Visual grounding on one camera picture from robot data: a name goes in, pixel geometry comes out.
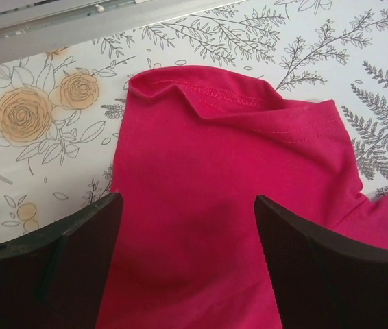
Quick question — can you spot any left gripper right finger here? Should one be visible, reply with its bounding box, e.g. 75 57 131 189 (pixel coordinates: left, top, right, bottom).
254 195 388 328

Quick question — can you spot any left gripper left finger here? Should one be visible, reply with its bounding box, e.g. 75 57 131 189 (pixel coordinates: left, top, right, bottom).
0 193 123 328

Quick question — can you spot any magenta t shirt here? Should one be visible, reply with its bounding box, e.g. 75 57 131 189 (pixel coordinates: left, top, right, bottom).
97 66 388 328

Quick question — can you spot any floral patterned table mat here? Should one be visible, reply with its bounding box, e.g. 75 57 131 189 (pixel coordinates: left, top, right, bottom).
0 1 388 243

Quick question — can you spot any aluminium frame rail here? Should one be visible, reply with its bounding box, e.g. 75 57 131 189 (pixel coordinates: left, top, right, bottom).
0 1 228 64

